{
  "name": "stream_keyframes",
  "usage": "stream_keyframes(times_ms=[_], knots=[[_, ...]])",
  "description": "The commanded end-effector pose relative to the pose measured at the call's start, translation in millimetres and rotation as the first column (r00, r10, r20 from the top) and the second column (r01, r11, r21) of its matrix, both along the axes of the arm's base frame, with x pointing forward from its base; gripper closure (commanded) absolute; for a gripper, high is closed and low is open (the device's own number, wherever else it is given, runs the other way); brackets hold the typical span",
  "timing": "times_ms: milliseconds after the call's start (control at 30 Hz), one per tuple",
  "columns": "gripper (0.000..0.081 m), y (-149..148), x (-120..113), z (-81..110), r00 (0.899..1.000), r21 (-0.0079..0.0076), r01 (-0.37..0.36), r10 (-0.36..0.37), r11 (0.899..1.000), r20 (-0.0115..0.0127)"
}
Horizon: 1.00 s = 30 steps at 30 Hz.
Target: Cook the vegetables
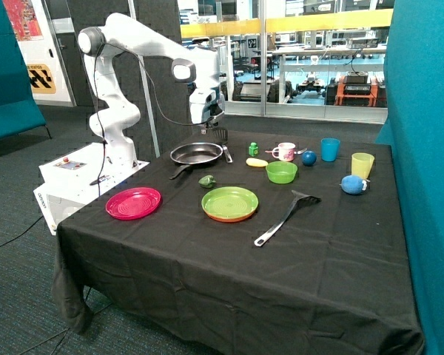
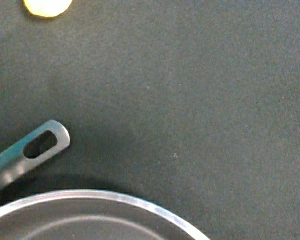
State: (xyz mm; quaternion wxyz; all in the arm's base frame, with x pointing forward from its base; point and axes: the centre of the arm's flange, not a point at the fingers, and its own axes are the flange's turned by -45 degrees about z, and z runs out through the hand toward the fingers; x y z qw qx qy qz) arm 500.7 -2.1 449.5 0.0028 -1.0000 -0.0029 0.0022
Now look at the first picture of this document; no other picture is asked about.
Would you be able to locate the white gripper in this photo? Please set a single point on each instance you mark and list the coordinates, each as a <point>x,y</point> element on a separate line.
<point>206,107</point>

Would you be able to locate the green toy pepper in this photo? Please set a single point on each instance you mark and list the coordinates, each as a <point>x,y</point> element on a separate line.
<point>207,182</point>

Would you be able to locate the yellow toy corn cob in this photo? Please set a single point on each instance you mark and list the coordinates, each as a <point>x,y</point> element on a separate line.
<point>254,162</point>

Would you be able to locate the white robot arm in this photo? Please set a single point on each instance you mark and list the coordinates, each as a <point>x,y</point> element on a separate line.
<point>120,34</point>

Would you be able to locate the black slotted spatula by pan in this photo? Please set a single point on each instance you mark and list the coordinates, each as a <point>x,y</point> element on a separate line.
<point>221,136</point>

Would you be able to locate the black frying pan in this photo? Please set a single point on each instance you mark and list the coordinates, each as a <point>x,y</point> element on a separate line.
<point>194,154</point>

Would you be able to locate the green toy bottle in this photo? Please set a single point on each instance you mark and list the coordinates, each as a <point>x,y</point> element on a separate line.
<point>253,149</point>

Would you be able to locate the green plastic plate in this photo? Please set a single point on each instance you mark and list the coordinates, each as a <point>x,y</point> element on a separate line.
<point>229,200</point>

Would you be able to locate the pink white mug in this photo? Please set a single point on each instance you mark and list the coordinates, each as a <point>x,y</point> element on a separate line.
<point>284,151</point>

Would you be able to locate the green plastic bowl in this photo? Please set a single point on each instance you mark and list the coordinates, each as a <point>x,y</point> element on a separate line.
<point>281,172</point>

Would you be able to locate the orange plate under green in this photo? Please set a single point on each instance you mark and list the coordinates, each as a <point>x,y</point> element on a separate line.
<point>230,218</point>

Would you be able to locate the pink plastic plate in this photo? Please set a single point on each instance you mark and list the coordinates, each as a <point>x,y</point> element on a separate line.
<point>134,203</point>

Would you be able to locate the dark blue ball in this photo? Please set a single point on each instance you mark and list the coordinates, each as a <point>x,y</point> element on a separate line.
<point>308,158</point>

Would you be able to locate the black tablecloth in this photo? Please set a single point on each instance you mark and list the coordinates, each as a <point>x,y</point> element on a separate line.
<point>334,279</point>

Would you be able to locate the blue plastic cup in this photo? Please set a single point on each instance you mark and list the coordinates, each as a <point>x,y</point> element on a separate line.
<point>329,149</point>

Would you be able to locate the white robot control box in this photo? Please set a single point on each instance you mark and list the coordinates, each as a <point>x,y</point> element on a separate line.
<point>76,179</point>

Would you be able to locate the blue plush toy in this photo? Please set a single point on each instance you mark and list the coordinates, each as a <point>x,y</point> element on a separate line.
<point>353,184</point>

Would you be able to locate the yellow plastic cup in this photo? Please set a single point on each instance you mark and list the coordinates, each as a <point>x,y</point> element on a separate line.
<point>361,164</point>

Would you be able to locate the yellow black hazard sign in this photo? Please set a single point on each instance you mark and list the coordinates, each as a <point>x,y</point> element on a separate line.
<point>41,79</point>

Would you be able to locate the teal sofa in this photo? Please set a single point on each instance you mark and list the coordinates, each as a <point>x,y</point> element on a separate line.
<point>18,110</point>

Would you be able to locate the black slotted spatula steel handle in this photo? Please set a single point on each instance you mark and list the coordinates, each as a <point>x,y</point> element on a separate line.
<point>298,197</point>

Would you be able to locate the red wall poster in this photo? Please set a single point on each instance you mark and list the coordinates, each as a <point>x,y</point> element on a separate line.
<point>22,16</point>

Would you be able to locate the teal partition wall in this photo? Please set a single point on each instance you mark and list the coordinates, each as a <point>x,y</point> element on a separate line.
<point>414,72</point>

